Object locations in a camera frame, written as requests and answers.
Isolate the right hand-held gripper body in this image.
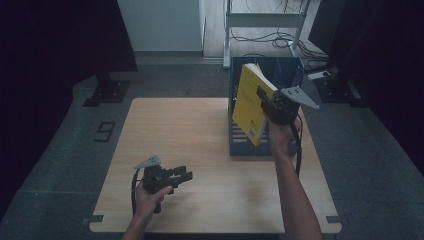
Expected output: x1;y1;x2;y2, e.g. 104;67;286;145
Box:
260;85;320;127

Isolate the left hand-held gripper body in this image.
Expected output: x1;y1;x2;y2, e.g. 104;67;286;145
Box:
133;153;179;195

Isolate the yellow book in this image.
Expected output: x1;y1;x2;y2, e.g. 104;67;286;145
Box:
231;62;279;147

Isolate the blue file box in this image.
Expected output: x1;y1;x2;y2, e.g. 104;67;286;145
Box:
227;56;305;157

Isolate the person's left hand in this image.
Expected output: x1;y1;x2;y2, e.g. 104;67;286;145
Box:
134;181;174;218

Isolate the person's right hand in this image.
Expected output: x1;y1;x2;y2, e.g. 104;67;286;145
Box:
266;114;303;158

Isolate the white power strip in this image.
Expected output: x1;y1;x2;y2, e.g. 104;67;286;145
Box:
306;70;331;82

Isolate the black stand base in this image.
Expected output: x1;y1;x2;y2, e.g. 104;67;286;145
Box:
314;73;363;108
82;72;132;108

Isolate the dark curtain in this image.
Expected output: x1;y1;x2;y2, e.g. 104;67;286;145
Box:
0;0;139;221
328;0;424;168

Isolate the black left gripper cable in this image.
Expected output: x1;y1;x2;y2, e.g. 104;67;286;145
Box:
130;168;144;218

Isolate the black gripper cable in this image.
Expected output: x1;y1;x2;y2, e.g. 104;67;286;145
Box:
289;114;304;178
130;168;144;218

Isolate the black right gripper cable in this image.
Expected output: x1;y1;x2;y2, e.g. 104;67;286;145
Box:
289;114;304;178

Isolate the tangle of black floor cables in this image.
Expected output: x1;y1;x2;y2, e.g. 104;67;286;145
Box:
229;29;332;62

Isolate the white metal desk frame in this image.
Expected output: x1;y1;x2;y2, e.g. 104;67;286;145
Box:
222;0;313;70

